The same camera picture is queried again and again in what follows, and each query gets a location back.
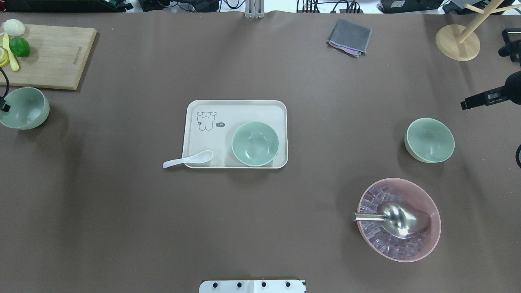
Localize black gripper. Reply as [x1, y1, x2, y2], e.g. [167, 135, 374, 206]
[461, 72, 521, 110]

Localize green bowl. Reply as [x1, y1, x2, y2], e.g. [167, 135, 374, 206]
[0, 87, 50, 130]
[231, 122, 280, 167]
[404, 118, 455, 163]

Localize yellow plastic knife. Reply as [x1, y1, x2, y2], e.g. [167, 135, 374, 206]
[2, 33, 20, 72]

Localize lemon slices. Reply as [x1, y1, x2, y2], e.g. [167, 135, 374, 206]
[0, 47, 10, 68]

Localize green lime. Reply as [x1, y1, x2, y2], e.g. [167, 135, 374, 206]
[9, 37, 31, 57]

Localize wooden mug tree stand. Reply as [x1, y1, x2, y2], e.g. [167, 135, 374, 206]
[435, 0, 521, 61]

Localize wooden cutting board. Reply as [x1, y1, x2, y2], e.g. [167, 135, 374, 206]
[3, 24, 97, 90]

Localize white garlic bulb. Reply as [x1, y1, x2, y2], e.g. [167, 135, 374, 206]
[2, 19, 26, 37]

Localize purple cloth under grey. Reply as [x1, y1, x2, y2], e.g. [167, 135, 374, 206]
[329, 44, 362, 58]

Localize metal ice scoop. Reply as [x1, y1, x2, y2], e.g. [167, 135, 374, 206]
[350, 201, 430, 239]

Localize grey folded cloth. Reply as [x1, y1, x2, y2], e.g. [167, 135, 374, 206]
[327, 19, 372, 54]

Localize clear ice cubes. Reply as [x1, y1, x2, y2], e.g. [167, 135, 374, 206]
[359, 185, 427, 259]

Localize white ceramic spoon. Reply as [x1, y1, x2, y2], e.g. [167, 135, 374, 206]
[162, 150, 213, 168]

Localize beige rabbit tray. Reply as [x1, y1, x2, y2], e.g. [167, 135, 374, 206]
[182, 100, 289, 169]

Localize green bowl on tray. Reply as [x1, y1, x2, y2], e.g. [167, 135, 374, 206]
[231, 122, 280, 167]

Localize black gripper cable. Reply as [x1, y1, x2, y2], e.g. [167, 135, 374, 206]
[0, 67, 10, 102]

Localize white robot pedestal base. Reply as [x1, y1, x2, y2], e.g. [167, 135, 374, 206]
[199, 279, 306, 293]

